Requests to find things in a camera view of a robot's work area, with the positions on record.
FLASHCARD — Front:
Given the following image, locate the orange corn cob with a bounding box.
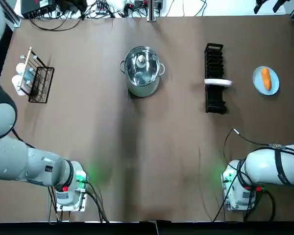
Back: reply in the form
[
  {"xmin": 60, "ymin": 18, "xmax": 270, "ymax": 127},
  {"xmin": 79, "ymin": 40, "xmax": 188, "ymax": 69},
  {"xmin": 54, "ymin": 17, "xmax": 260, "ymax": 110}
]
[{"xmin": 261, "ymin": 68, "xmax": 272, "ymax": 91}]

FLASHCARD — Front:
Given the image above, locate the glass lid with knob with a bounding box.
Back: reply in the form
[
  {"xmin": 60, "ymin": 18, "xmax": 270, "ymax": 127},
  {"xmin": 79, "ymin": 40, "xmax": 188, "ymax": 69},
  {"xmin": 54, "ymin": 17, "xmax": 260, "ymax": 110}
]
[{"xmin": 124, "ymin": 45, "xmax": 162, "ymax": 87}]

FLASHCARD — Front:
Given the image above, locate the light blue plate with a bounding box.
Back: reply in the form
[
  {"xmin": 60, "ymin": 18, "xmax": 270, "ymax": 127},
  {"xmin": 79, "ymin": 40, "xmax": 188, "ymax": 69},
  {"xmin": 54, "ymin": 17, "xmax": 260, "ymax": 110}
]
[{"xmin": 252, "ymin": 66, "xmax": 280, "ymax": 96}]

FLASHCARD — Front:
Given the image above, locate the white plate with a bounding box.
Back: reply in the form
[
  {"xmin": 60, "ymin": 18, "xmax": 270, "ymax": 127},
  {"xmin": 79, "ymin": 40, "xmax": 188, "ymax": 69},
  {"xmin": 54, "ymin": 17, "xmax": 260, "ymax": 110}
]
[{"xmin": 204, "ymin": 78, "xmax": 234, "ymax": 88}]

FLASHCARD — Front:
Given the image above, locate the pale green steel pot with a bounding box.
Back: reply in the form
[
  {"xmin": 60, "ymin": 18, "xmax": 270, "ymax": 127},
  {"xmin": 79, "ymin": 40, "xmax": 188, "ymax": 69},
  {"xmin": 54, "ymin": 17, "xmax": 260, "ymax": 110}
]
[{"xmin": 120, "ymin": 45, "xmax": 166, "ymax": 98}]

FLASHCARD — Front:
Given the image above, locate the black dish rack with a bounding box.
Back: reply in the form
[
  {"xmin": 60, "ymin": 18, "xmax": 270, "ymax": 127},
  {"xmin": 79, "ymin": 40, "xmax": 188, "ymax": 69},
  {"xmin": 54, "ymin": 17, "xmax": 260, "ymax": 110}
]
[{"xmin": 204, "ymin": 42, "xmax": 228, "ymax": 115}]

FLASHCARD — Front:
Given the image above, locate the grey usb hub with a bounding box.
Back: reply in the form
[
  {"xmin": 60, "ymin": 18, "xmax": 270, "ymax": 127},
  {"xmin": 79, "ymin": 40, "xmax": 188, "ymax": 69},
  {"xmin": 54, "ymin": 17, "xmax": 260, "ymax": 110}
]
[{"xmin": 95, "ymin": 4, "xmax": 108, "ymax": 15}]

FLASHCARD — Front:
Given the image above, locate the black power adapter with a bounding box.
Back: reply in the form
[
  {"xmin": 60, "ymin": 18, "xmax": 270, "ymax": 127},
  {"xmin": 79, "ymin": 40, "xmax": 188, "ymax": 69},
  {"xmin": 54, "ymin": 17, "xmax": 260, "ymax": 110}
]
[{"xmin": 63, "ymin": 0, "xmax": 88, "ymax": 13}]

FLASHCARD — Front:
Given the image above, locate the black computer box red logo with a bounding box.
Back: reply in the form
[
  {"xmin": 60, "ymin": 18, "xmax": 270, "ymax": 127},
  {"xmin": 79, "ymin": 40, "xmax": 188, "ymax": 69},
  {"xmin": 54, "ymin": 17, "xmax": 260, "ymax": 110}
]
[{"xmin": 20, "ymin": 0, "xmax": 56, "ymax": 18}]

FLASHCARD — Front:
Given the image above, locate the light blue cup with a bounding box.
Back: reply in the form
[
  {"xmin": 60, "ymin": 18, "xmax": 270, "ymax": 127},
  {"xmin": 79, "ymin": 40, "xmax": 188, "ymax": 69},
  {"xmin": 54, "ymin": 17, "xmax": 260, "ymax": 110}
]
[{"xmin": 15, "ymin": 63, "xmax": 28, "ymax": 76}]

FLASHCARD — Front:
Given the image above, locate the white cup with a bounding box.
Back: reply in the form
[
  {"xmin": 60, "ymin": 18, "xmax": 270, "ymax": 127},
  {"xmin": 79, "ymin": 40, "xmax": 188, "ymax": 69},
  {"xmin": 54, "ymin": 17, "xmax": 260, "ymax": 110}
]
[{"xmin": 11, "ymin": 74, "xmax": 25, "ymax": 95}]

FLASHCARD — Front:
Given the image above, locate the aluminium upright post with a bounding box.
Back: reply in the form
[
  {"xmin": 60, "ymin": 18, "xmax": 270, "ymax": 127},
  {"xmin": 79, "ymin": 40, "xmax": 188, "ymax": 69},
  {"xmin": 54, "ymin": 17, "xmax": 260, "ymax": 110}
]
[{"xmin": 147, "ymin": 0, "xmax": 160, "ymax": 23}]

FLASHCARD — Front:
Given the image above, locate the black cable with silver plug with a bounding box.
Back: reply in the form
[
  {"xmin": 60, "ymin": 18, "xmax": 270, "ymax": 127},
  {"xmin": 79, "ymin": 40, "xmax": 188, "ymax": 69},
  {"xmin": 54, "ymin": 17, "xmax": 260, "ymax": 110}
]
[{"xmin": 223, "ymin": 128, "xmax": 294, "ymax": 159}]

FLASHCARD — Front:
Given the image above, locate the black right arm foot cable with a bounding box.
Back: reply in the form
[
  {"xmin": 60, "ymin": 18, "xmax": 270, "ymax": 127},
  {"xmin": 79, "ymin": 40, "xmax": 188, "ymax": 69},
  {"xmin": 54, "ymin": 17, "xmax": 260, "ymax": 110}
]
[{"xmin": 211, "ymin": 187, "xmax": 277, "ymax": 223}]

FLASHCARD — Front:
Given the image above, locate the black arm foot cable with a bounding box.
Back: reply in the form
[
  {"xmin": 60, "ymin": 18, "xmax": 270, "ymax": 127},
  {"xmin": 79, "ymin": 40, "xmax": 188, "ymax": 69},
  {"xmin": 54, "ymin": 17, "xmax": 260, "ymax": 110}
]
[
  {"xmin": 47, "ymin": 180, "xmax": 110, "ymax": 224},
  {"xmin": 211, "ymin": 187, "xmax": 277, "ymax": 223}
]

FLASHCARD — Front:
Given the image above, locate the black looped cable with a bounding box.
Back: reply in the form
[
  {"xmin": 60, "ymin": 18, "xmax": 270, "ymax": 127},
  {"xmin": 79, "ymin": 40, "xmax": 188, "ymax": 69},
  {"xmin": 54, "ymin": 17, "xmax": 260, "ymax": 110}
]
[{"xmin": 28, "ymin": 15, "xmax": 84, "ymax": 32}]

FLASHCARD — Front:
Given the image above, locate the black wire cup rack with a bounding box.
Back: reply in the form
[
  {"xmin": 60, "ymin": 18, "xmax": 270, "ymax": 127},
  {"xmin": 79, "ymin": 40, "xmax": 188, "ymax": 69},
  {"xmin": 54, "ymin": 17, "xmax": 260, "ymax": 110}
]
[{"xmin": 18, "ymin": 47, "xmax": 55, "ymax": 104}]

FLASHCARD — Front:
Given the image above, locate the black left arm foot cable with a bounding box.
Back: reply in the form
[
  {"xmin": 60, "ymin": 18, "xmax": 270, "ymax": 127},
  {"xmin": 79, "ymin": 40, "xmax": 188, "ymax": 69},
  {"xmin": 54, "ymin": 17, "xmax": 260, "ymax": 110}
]
[{"xmin": 47, "ymin": 180, "xmax": 110, "ymax": 224}]

